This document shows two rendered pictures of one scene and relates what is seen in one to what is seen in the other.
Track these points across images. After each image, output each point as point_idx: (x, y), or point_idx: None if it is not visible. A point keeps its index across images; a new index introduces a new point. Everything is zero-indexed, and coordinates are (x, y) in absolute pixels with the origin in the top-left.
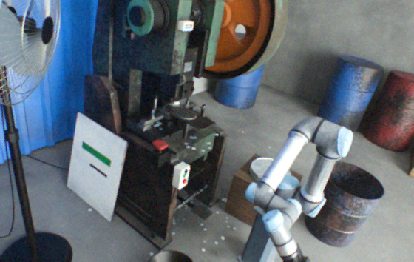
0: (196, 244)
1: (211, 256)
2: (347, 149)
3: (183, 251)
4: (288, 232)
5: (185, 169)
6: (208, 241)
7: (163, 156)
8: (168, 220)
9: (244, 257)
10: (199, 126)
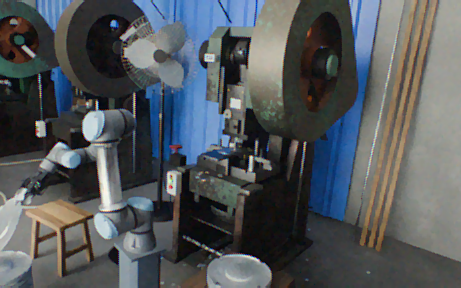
0: (169, 278)
1: None
2: (86, 129)
3: (162, 270)
4: (50, 154)
5: (171, 174)
6: (173, 287)
7: (172, 156)
8: (173, 232)
9: None
10: (204, 153)
